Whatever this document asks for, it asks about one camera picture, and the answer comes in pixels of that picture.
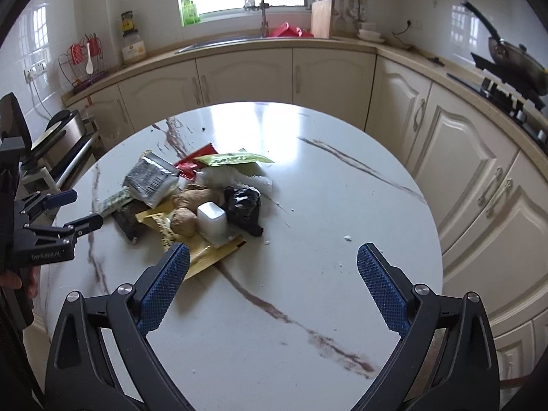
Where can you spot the clear jar white lid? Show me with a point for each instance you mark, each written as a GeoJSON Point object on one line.
{"type": "Point", "coordinates": [133, 51]}

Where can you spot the person's left hand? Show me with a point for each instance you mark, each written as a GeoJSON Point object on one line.
{"type": "Point", "coordinates": [13, 280]}

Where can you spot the yellow green tin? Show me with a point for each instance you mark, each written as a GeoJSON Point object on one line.
{"type": "Point", "coordinates": [128, 21]}

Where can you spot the green patterned wrapper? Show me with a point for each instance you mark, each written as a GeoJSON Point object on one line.
{"type": "Point", "coordinates": [113, 201]}

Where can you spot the ginger root piece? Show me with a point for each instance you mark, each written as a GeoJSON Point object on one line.
{"type": "Point", "coordinates": [190, 199]}

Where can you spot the beige kitchen countertop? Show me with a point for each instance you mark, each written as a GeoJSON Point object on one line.
{"type": "Point", "coordinates": [299, 43]}

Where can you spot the wooden cutting board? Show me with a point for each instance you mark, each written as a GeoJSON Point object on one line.
{"type": "Point", "coordinates": [321, 19]}

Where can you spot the red plastic utensil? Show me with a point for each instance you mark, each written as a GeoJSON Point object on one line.
{"type": "Point", "coordinates": [77, 53]}

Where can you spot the clear plastic bag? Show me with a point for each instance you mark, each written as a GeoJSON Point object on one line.
{"type": "Point", "coordinates": [239, 177]}

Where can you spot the silver black foil packet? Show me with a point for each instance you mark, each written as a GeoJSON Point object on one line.
{"type": "Point", "coordinates": [150, 180]}

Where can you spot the dark green packet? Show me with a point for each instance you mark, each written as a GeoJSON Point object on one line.
{"type": "Point", "coordinates": [128, 222]}

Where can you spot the metal kitchen faucet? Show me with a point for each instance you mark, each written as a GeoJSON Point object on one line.
{"type": "Point", "coordinates": [264, 17]}

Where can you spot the yellow snack packet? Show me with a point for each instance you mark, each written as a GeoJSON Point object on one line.
{"type": "Point", "coordinates": [205, 252]}

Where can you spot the stainless steel appliance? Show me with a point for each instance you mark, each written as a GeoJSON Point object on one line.
{"type": "Point", "coordinates": [64, 132]}

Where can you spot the white wall socket strip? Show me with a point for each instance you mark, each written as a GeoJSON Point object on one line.
{"type": "Point", "coordinates": [34, 70]}

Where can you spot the steel kitchen sink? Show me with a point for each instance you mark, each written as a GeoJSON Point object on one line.
{"type": "Point", "coordinates": [222, 43]}

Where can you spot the white plastic cup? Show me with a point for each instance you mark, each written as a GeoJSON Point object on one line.
{"type": "Point", "coordinates": [212, 222]}

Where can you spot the cream cabinet door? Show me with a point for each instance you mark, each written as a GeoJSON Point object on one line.
{"type": "Point", "coordinates": [462, 158]}
{"type": "Point", "coordinates": [398, 111]}
{"type": "Point", "coordinates": [505, 244]}
{"type": "Point", "coordinates": [100, 113]}
{"type": "Point", "coordinates": [158, 94]}
{"type": "Point", "coordinates": [334, 85]}
{"type": "Point", "coordinates": [518, 351]}
{"type": "Point", "coordinates": [244, 77]}

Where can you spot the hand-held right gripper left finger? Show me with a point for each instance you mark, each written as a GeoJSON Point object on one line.
{"type": "Point", "coordinates": [165, 287]}

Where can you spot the white plastic spoon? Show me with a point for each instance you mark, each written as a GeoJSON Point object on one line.
{"type": "Point", "coordinates": [89, 67]}

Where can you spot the brown bread piece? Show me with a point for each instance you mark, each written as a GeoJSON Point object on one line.
{"type": "Point", "coordinates": [184, 222]}

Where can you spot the black gas stove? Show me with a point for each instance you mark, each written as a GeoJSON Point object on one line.
{"type": "Point", "coordinates": [501, 94]}

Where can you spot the red snack wrapper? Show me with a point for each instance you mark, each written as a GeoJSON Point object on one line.
{"type": "Point", "coordinates": [192, 163]}

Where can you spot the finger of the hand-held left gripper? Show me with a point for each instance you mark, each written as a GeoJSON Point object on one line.
{"type": "Point", "coordinates": [64, 197]}
{"type": "Point", "coordinates": [87, 221]}

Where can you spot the black plastic bag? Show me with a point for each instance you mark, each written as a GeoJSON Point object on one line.
{"type": "Point", "coordinates": [242, 205]}

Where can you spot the green dish soap bottle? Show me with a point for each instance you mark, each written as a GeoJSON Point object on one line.
{"type": "Point", "coordinates": [190, 10]}

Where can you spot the dark frying pan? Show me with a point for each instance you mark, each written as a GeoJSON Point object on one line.
{"type": "Point", "coordinates": [513, 58]}

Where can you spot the light green snack packet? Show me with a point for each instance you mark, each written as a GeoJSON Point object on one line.
{"type": "Point", "coordinates": [231, 159]}

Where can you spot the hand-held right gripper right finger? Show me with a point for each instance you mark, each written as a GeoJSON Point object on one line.
{"type": "Point", "coordinates": [383, 287]}

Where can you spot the stack of white bowls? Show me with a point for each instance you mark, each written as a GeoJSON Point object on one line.
{"type": "Point", "coordinates": [370, 34]}

